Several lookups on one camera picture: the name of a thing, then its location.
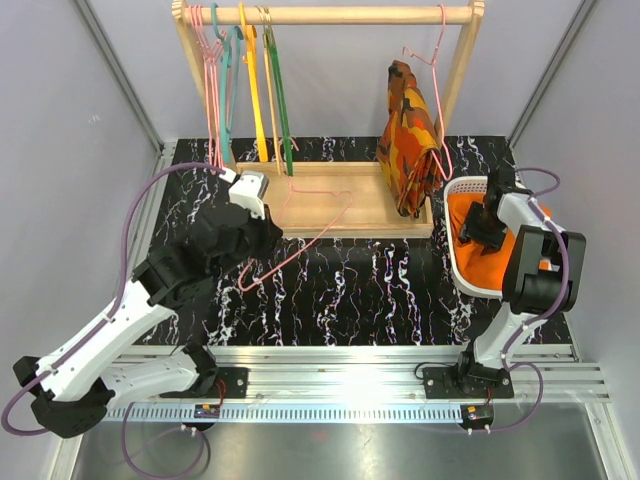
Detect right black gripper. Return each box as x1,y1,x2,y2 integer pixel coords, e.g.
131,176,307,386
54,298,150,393
457,201,507,255

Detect pink wire hanger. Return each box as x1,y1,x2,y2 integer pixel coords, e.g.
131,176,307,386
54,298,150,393
237,176,353,293
402,4,454,181

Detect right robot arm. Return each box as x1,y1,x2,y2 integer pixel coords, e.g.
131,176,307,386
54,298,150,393
445,168,586,398

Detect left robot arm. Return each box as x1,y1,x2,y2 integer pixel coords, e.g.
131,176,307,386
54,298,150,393
13,203,282,438

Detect camouflage orange trousers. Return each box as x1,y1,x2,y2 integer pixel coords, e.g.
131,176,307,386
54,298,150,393
376,60,442,218

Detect teal hanger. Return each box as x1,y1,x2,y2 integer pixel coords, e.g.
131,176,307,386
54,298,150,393
211,3,244,167

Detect green hanger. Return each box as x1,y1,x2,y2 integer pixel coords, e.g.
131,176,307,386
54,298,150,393
266,26,294,176

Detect yellow hanger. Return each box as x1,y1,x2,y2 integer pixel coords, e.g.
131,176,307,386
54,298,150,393
238,2,268,163

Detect white plastic basket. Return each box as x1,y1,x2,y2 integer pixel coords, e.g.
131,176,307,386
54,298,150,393
442,175,551,301

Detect wooden clothes rack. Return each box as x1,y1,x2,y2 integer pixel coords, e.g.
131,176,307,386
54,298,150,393
172,1,485,238

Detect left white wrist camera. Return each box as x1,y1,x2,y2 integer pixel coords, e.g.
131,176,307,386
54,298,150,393
220,168,269,220

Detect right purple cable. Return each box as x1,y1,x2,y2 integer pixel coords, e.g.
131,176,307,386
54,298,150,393
499,167,574,366

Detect purple cable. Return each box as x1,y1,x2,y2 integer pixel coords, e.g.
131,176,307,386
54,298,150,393
499,167,574,366
0,162,226,436

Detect aluminium mounting rail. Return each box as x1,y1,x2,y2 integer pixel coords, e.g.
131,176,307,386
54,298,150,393
128,344,609,423

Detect pink wire hangers left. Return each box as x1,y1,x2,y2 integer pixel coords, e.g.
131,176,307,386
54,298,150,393
190,5,230,168

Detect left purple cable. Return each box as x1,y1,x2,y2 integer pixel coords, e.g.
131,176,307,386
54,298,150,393
0,162,226,436

